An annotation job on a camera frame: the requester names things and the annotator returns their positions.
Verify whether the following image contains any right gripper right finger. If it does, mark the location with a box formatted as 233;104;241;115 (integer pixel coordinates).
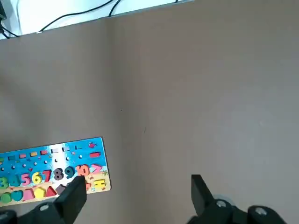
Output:
186;174;290;224

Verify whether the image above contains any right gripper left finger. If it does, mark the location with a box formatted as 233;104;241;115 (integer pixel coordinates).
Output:
0;176;87;224

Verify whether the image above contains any orange number piece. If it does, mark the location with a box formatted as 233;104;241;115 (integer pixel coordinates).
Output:
75;165;91;177

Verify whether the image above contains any colourful toy puzzle board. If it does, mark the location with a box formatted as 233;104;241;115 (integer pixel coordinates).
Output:
0;137;112;207

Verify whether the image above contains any black cable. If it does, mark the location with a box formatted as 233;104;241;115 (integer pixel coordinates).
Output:
39;0;122;32
0;22;19;38

